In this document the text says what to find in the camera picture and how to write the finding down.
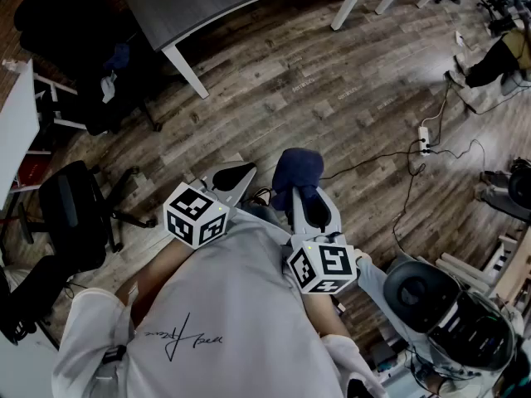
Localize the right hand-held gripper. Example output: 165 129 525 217
286 186 358 296

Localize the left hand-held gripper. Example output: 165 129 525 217
163 161 258 250

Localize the dark blue cloth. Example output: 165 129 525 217
271 147 325 213

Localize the person's right forearm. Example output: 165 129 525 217
302 290 356 342

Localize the person's left forearm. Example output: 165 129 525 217
114 236 198 323

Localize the person's blue jeans leg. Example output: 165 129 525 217
242 203 291 228

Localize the person's white t-shirt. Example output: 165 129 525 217
51 211 389 398

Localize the white power strip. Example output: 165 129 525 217
417 125 431 157

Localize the pale grey rag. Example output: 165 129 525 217
100 70 120 104

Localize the black office chair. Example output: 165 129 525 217
13 0 163 137
16 159 158 274

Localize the black pouch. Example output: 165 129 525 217
346 377 377 398

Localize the red box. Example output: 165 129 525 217
18 155 53 190

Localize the white cabinet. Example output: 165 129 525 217
0 58 41 211

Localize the black floor cable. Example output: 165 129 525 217
321 138 486 260

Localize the black strap buckle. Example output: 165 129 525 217
101 344 128 364

